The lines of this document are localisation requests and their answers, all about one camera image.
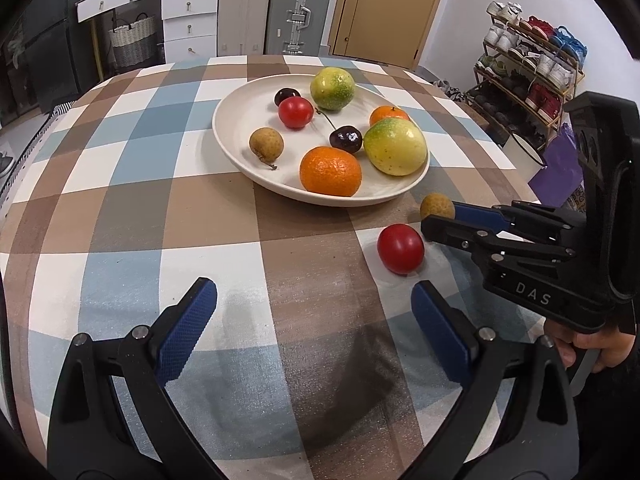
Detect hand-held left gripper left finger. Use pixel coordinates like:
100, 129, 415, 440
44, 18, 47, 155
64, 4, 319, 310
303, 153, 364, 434
47, 277, 226, 480

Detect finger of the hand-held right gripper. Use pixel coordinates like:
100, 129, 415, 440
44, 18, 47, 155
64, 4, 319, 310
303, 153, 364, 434
421, 214, 561, 261
452, 201, 586, 256

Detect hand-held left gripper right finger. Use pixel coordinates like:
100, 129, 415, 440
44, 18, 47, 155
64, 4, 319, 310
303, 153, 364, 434
395, 281, 580, 480

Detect brown longan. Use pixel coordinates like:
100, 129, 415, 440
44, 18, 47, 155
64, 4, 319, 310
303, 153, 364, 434
420, 192, 456, 221
249, 127, 285, 171

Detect red tomato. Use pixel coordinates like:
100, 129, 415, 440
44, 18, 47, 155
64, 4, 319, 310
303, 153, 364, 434
377, 224, 425, 275
278, 97, 315, 129

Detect yellow-green citrus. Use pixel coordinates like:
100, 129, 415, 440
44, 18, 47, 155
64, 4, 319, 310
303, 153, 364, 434
309, 67, 356, 112
363, 117, 428, 177

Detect orange mandarin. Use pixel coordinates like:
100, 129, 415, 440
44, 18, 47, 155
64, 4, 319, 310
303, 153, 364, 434
299, 146, 362, 198
369, 105, 411, 128

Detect cream round plate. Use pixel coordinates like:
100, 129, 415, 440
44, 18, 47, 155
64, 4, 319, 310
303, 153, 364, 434
212, 74, 431, 207

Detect person's right hand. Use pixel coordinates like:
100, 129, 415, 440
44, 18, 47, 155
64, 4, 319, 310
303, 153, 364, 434
542, 317, 640, 373

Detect white bucket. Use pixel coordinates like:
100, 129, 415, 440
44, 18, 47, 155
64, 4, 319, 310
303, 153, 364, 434
501, 132, 548, 181

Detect purple bag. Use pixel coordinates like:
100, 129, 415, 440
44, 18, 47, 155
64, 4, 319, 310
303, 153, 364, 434
529, 122, 587, 211

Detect plaid tablecloth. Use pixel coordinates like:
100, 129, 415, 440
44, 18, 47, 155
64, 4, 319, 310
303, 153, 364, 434
0, 54, 591, 480

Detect loose floor shoes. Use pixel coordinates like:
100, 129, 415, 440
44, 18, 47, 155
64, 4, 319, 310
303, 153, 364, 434
430, 78, 468, 103

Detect wooden shoe rack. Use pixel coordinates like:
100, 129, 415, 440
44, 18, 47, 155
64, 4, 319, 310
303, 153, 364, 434
465, 2, 587, 152

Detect rows of shoes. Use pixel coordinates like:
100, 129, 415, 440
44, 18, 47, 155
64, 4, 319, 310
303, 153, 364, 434
470, 1, 587, 146

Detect wooden door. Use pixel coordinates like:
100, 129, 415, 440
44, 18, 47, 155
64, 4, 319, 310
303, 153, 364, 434
327, 0, 453, 68

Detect dotted floor rug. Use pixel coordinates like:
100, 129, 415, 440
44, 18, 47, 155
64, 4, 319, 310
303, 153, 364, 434
0, 102, 77, 196

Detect silver suitcase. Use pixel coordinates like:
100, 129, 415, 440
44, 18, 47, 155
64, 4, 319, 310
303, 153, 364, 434
266, 0, 334, 56

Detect woven laundry basket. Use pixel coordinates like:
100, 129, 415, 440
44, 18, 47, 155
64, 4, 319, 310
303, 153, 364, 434
109, 14, 158, 67

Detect beige suitcase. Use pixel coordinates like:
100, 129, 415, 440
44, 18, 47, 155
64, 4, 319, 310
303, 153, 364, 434
216, 0, 274, 57

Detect white drawer desk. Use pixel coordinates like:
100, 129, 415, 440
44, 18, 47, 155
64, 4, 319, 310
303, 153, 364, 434
76, 0, 219, 63

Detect black refrigerator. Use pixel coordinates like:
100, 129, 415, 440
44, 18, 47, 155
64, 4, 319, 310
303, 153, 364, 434
20, 0, 101, 111

